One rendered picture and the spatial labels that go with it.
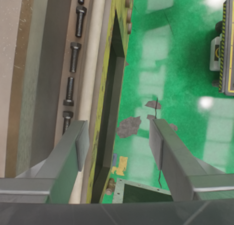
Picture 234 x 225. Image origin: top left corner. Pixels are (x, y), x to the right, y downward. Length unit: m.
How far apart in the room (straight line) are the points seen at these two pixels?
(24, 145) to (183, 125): 1.47
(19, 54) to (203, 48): 1.60
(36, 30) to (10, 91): 0.09
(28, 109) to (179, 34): 1.56
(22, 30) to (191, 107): 1.51
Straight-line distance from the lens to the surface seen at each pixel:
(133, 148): 1.60
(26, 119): 0.26
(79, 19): 0.34
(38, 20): 0.27
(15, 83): 0.23
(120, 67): 0.83
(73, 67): 0.32
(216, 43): 1.63
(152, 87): 1.55
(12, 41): 0.23
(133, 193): 0.87
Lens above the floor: 1.54
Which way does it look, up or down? 84 degrees down
